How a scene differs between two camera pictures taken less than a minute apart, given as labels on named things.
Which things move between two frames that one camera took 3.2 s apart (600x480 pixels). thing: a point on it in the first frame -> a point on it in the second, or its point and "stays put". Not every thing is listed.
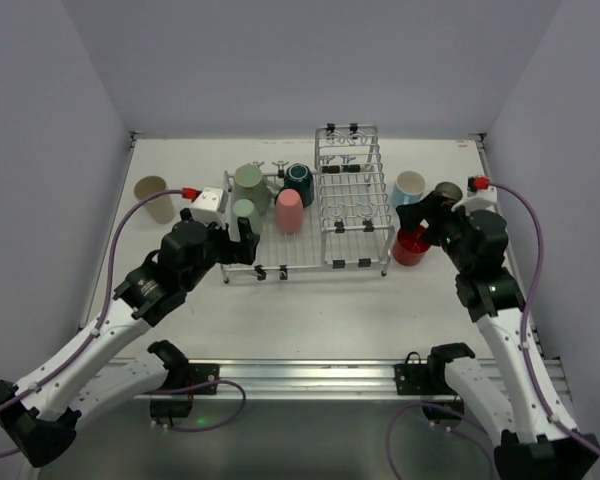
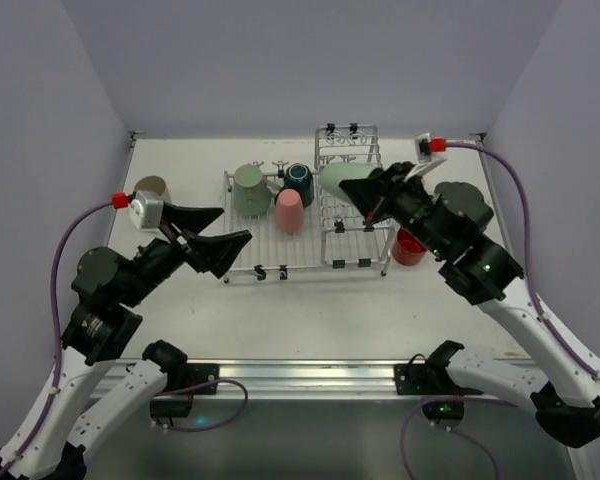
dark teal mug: x=298 y=176 stays put
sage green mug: x=249 y=184 stays put
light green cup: x=244 y=208 -> x=333 y=173
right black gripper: x=427 y=215 -> x=386 y=191
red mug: x=409 y=249 stays put
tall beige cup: x=161 y=208 stays put
